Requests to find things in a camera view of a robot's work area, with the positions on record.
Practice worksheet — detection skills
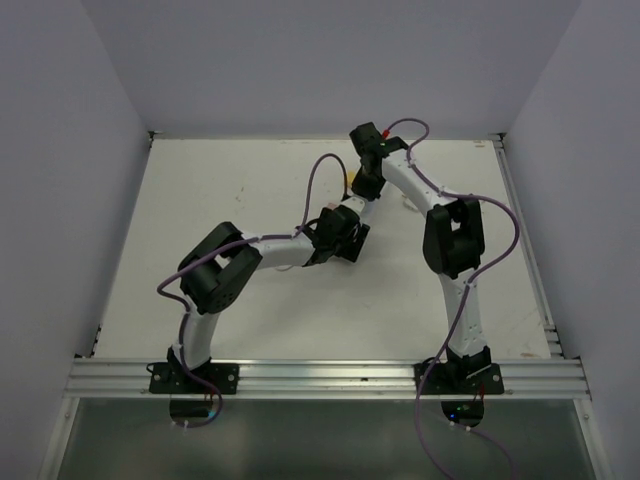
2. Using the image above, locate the white power strip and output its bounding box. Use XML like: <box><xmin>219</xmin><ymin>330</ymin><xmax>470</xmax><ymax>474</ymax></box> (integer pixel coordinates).
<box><xmin>360</xmin><ymin>199</ymin><xmax>380</xmax><ymax>226</ymax></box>

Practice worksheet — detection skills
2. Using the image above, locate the white plug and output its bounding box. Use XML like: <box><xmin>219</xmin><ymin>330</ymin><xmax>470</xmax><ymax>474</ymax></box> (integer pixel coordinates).
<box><xmin>402</xmin><ymin>196</ymin><xmax>418</xmax><ymax>212</ymax></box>

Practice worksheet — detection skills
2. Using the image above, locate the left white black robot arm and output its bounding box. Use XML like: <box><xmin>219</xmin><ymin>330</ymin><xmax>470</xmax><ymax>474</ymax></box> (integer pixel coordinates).
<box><xmin>157</xmin><ymin>197</ymin><xmax>374</xmax><ymax>393</ymax></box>

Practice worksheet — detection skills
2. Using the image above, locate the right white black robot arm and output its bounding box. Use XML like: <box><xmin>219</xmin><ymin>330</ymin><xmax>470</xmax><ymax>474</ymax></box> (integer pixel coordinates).
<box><xmin>349</xmin><ymin>122</ymin><xmax>491</xmax><ymax>393</ymax></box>

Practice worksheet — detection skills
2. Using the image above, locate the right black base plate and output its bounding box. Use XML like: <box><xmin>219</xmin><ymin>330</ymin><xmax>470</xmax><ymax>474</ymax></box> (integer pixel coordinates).
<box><xmin>421</xmin><ymin>363</ymin><xmax>505</xmax><ymax>395</ymax></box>

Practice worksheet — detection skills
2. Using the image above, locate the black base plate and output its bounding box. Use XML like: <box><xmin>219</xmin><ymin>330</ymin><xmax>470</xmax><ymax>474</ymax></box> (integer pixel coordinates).
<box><xmin>146</xmin><ymin>362</ymin><xmax>240</xmax><ymax>395</ymax></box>
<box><xmin>421</xmin><ymin>363</ymin><xmax>505</xmax><ymax>395</ymax></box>

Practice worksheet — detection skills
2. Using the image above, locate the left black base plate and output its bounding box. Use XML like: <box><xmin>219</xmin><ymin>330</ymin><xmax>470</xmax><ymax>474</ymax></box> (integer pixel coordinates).
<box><xmin>146</xmin><ymin>362</ymin><xmax>240</xmax><ymax>395</ymax></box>

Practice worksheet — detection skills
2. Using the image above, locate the aluminium front rail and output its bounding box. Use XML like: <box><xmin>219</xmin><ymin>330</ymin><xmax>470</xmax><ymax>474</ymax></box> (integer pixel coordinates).
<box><xmin>63</xmin><ymin>358</ymin><xmax>590</xmax><ymax>400</ymax></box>

